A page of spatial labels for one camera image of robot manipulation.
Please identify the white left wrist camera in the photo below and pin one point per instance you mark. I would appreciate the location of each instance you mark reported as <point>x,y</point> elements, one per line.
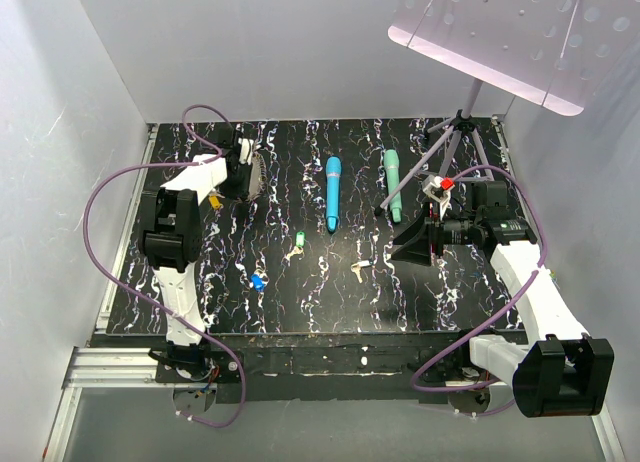
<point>246,151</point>

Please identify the key with black tag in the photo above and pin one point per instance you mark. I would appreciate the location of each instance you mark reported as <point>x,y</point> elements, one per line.
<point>358,266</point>

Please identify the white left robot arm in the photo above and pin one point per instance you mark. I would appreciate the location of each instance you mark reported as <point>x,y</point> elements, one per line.
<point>171,231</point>

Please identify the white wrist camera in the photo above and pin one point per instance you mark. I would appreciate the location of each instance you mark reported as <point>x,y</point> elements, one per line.
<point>438,189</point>
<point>246,151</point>

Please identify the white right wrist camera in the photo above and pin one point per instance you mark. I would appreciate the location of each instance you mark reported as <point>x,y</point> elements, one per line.
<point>438,189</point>

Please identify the lilac music stand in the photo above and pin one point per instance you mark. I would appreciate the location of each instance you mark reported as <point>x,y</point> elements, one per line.
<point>560,55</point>

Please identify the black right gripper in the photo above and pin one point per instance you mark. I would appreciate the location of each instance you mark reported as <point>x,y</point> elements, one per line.
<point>416,251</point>

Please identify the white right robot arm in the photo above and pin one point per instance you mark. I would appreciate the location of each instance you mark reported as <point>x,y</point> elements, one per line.
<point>564,371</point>

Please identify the key with blue tag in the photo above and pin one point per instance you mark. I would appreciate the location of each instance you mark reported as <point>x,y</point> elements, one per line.
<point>258,281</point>

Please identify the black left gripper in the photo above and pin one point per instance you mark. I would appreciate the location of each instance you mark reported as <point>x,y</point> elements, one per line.
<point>241,191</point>

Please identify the blue toy microphone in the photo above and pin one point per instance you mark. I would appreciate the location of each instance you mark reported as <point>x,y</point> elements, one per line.
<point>333,173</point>

